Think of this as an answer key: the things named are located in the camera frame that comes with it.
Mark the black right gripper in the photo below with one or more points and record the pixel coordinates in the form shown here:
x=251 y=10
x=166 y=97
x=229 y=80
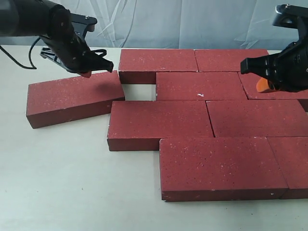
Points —
x=285 y=71

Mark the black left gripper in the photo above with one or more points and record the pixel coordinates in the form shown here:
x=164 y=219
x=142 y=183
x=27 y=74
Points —
x=75 y=56

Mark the red brick top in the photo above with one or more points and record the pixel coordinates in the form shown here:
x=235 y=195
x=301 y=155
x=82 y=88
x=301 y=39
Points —
x=140 y=125

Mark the red brick with white mark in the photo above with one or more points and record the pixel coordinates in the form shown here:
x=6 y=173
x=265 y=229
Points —
x=204 y=86

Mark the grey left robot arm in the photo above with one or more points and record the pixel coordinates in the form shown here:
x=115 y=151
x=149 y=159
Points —
x=63 y=33

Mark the red brick rear under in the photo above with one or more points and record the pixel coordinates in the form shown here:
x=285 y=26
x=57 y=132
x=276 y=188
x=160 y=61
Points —
x=140 y=66

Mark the white backdrop curtain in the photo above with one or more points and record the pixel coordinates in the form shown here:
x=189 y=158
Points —
x=184 y=24

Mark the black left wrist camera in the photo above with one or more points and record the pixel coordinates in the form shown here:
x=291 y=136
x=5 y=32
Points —
x=83 y=24

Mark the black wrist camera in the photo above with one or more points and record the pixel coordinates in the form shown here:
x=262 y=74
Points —
x=83 y=24
x=294 y=17

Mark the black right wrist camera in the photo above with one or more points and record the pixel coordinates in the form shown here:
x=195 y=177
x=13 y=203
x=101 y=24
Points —
x=294 y=17

